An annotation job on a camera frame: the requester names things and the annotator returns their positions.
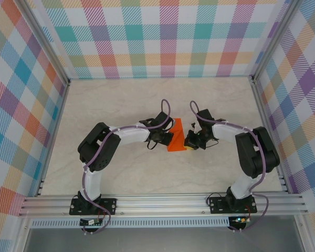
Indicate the orange cloth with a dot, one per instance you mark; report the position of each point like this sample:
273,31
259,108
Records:
176,145

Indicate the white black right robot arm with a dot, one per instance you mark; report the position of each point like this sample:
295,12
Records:
241,187

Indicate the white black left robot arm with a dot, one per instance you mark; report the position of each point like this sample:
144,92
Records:
90,183

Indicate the small circuit board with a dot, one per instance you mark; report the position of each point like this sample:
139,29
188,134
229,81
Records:
240,220
90,222

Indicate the grey metal panel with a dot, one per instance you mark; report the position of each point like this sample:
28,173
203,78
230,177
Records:
160,240

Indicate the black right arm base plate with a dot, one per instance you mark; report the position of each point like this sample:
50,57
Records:
218,204

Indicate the long aluminium base rail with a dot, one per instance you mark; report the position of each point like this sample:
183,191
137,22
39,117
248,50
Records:
160,204

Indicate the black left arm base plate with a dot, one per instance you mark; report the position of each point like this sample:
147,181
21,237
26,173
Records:
110,206

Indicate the aluminium table edge rail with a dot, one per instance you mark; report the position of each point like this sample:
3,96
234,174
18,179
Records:
41,187
283,183

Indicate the aluminium corner post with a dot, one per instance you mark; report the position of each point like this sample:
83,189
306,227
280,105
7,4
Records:
275,42
46,44

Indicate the aluminium frame leg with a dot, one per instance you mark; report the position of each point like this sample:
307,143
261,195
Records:
302,233
23,233

